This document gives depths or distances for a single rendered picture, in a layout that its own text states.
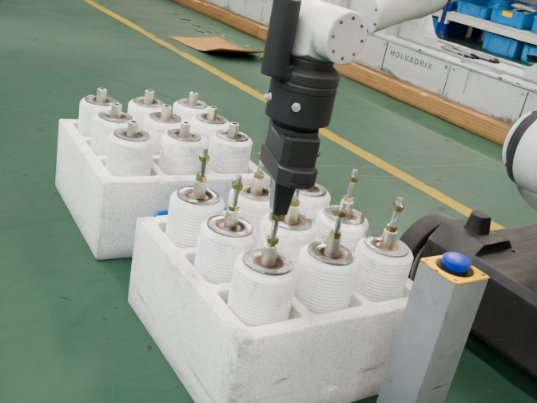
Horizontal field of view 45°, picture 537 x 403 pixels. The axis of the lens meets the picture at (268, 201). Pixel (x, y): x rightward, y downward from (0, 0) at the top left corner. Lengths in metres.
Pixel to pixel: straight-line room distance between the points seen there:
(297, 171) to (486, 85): 2.44
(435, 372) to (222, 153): 0.71
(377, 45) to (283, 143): 2.89
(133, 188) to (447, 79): 2.27
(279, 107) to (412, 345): 0.40
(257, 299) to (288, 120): 0.27
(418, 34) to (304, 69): 2.93
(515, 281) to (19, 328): 0.89
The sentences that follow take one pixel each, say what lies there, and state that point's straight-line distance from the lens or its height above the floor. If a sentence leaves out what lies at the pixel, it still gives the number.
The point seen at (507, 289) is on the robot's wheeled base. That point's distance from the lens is 1.29.
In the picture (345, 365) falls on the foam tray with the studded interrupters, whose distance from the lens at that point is 1.08.
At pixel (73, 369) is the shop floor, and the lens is 1.13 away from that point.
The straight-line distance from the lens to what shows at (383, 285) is 1.09.
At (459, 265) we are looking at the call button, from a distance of 0.93.
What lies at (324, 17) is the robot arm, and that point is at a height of 0.61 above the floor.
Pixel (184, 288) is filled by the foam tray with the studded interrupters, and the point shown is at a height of 0.16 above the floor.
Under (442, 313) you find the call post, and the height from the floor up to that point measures 0.26.
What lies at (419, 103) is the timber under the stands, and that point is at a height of 0.03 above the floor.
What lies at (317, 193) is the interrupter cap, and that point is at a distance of 1.25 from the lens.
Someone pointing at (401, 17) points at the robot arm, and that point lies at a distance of 0.92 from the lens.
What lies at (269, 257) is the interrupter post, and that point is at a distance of 0.95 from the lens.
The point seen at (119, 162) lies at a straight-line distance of 1.38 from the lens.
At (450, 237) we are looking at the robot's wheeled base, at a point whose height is 0.19.
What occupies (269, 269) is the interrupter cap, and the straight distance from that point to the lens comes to 0.94.
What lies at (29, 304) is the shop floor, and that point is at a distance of 1.28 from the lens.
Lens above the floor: 0.70
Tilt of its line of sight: 23 degrees down
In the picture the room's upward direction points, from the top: 11 degrees clockwise
